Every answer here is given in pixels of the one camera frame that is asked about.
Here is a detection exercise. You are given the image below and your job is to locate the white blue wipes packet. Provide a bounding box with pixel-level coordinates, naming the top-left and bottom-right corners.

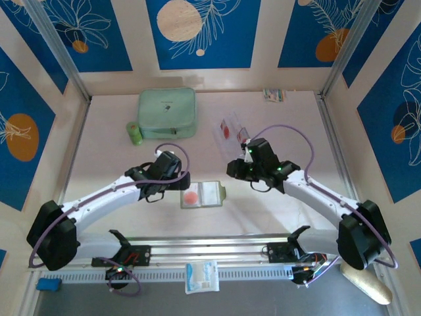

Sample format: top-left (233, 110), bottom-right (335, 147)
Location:
top-left (184, 259), bottom-right (220, 295)

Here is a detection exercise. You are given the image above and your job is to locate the slotted grey cable duct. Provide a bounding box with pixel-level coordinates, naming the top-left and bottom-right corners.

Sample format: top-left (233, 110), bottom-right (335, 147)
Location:
top-left (39, 265), bottom-right (297, 284)

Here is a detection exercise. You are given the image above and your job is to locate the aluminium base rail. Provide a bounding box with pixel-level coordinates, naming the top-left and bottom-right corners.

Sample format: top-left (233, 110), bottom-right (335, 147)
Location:
top-left (28, 232), bottom-right (389, 274)

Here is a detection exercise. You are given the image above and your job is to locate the printed paper packet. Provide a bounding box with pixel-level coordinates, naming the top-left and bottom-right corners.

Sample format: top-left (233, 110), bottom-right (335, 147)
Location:
top-left (262, 88), bottom-right (286, 103)

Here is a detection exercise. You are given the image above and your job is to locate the mint green zip pouch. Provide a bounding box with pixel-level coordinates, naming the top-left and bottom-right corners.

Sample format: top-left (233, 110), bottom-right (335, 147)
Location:
top-left (137, 87), bottom-right (198, 141)

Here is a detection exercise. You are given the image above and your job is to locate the blue sponge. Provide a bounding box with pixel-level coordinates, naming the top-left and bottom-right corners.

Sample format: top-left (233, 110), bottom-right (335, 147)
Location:
top-left (36, 278), bottom-right (62, 292)

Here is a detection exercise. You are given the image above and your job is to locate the aluminium table side rail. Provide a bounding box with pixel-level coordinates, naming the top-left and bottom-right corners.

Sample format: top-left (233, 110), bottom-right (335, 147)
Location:
top-left (47, 98), bottom-right (91, 244)
top-left (315, 93), bottom-right (371, 236)

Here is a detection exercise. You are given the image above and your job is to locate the aluminium frame post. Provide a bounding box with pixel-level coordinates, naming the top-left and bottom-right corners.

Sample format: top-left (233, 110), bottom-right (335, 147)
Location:
top-left (24, 0), bottom-right (92, 103)
top-left (320, 0), bottom-right (389, 99)

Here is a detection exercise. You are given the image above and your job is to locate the green tape roll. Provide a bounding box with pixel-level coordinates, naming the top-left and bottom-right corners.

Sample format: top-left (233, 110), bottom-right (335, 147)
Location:
top-left (126, 120), bottom-right (144, 146)

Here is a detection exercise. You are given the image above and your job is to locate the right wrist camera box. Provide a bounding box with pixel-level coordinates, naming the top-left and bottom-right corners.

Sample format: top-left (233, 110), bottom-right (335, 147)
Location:
top-left (241, 139), bottom-right (254, 163)

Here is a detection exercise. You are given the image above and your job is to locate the green snap card holder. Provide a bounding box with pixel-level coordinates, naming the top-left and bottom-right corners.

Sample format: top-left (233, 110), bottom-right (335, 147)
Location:
top-left (180, 180), bottom-right (228, 209)

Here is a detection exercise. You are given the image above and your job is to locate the beige cork roller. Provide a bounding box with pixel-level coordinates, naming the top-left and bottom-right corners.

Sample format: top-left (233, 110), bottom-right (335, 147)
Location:
top-left (340, 263), bottom-right (394, 305)

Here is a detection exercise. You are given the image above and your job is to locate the clear acrylic card stand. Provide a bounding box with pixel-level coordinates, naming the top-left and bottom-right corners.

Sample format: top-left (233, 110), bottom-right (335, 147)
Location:
top-left (212, 110), bottom-right (253, 162)

